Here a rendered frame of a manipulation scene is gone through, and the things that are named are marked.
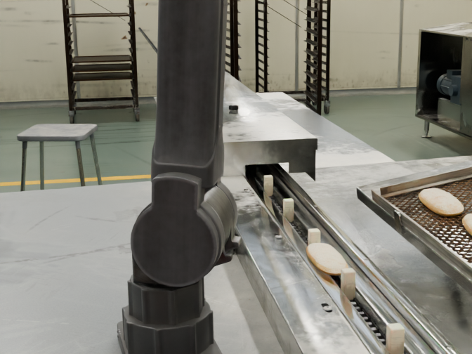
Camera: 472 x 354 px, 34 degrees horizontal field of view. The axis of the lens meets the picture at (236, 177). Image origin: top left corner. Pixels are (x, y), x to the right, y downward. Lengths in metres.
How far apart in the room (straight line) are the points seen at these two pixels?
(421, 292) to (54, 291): 0.43
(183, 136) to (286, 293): 0.22
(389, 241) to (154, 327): 0.46
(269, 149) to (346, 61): 6.92
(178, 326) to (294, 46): 7.34
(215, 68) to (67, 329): 0.33
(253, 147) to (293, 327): 0.58
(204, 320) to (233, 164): 0.56
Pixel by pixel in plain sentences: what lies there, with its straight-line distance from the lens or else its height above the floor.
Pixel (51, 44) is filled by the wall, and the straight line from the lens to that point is 7.79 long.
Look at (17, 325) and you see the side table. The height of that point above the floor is 0.82.
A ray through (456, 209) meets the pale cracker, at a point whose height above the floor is 0.90.
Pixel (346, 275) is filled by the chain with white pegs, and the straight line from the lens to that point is 0.83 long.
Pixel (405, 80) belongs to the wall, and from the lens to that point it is 8.40.
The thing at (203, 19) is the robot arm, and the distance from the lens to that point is 0.65.
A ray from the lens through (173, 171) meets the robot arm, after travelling 0.67.
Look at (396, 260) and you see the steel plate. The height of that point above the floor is 0.82.
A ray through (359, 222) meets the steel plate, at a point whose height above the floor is 0.82.
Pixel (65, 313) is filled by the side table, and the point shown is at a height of 0.82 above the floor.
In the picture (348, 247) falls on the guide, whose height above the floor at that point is 0.86.
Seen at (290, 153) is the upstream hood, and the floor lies 0.90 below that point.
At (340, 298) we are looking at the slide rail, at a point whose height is 0.85.
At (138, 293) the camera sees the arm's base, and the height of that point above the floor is 0.89.
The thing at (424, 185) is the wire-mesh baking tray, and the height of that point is 0.90.
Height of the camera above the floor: 1.17
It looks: 14 degrees down
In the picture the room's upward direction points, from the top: 1 degrees counter-clockwise
